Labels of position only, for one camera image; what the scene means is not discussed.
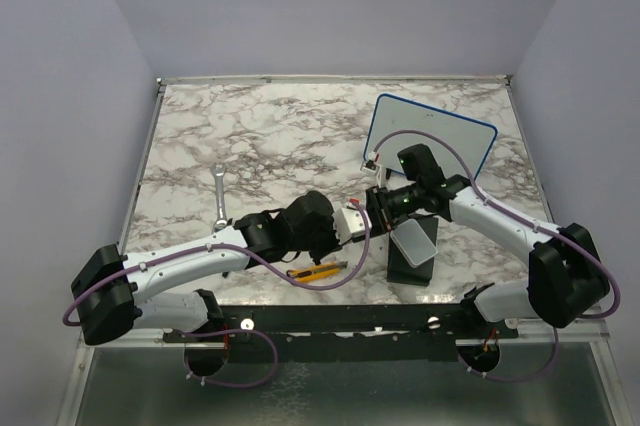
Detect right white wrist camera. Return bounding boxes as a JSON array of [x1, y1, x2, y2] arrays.
[[360, 150, 392, 188]]

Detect silver wrench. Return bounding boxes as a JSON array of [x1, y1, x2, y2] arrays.
[[210, 164, 228, 232]]

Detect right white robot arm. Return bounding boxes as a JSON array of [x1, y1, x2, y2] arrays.
[[365, 144, 611, 337]]

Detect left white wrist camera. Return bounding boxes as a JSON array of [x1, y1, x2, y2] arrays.
[[333, 202, 372, 244]]

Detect grey white eraser case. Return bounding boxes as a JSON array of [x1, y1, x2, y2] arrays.
[[390, 217, 438, 269]]

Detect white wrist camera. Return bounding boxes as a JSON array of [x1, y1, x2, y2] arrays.
[[333, 202, 372, 244], [360, 150, 392, 188]]

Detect blue framed whiteboard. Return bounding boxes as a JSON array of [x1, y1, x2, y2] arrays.
[[363, 94, 498, 177]]

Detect black box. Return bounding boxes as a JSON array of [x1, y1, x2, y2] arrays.
[[386, 215, 438, 287]]

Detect yellow utility knife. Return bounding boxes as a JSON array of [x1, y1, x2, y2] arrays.
[[286, 261, 348, 284]]

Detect black mounting base rail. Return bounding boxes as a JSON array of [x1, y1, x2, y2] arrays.
[[164, 301, 521, 365]]

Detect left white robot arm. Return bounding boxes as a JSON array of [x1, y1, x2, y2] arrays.
[[63, 191, 340, 346]]

